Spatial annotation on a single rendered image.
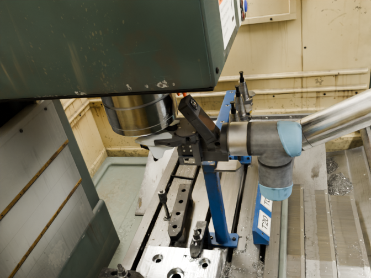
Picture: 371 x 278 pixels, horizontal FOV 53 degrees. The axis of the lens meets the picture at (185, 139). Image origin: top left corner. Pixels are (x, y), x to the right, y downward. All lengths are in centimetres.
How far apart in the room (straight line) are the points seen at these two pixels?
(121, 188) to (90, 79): 147
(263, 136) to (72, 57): 40
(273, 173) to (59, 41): 50
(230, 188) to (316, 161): 52
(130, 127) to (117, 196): 133
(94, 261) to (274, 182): 95
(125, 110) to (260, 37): 112
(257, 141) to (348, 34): 109
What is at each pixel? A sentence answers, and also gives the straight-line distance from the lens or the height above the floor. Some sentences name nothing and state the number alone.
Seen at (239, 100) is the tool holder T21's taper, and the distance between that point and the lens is 123.
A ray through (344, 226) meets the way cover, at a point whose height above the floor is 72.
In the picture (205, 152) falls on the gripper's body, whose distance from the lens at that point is 84.
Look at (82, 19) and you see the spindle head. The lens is 66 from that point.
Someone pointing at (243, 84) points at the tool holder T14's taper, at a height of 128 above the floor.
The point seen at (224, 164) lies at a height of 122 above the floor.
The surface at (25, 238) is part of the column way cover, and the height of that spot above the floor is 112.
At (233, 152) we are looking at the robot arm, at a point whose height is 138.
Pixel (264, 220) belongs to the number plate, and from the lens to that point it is 127.
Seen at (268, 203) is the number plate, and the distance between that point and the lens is 134.
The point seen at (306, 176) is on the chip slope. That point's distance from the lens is 178.
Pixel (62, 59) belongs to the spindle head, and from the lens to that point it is 71.
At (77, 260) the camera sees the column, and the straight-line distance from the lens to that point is 149.
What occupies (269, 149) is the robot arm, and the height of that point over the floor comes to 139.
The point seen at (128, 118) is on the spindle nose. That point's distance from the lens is 77.
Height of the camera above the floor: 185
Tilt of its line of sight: 32 degrees down
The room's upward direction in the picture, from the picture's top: 12 degrees counter-clockwise
